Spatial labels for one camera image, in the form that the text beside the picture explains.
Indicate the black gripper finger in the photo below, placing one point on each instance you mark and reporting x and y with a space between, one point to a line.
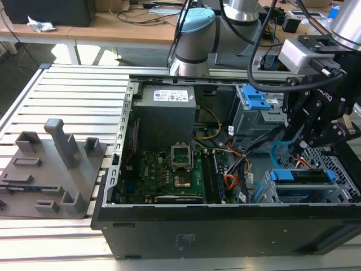
293 113
313 121

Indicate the hard disk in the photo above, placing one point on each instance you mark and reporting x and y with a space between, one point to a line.
299 175

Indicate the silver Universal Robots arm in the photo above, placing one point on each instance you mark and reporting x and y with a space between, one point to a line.
194 42

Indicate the metal disk bay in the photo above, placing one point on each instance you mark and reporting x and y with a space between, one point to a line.
324 163

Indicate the black RAM slot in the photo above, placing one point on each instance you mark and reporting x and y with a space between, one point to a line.
218 178
208 178

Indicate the black expansion slot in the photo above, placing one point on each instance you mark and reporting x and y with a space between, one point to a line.
177 199

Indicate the grey metal drive cage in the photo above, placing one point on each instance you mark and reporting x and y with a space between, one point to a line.
253 121

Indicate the blue plastic cage latch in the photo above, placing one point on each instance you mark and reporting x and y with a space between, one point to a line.
255 98

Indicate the clear plastic bag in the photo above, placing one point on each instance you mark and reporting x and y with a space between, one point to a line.
327 22

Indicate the wooden desk with clutter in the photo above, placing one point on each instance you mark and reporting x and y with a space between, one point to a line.
270 48

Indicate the blue cardboard box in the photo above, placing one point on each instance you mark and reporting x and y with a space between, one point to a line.
334 11

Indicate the small black box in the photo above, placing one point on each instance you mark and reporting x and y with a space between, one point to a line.
290 25

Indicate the thin locking lever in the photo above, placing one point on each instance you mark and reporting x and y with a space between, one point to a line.
192 161

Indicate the grey power supply unit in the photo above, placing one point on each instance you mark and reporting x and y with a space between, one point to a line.
163 118

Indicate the CPU socket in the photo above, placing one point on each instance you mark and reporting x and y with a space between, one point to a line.
182 181

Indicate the green motherboard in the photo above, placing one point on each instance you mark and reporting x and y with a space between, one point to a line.
158 175

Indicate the black open PC case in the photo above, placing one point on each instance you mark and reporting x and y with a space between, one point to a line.
197 234

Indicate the wooden desk with white legs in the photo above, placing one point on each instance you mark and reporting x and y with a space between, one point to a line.
98 29

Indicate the grey parts rack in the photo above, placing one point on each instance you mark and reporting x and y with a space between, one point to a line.
56 180

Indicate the large black box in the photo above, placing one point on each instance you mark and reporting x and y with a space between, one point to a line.
48 12

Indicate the crumpled white paper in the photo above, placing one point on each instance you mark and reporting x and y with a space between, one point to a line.
39 25

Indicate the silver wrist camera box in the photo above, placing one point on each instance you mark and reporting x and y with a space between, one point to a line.
296 57

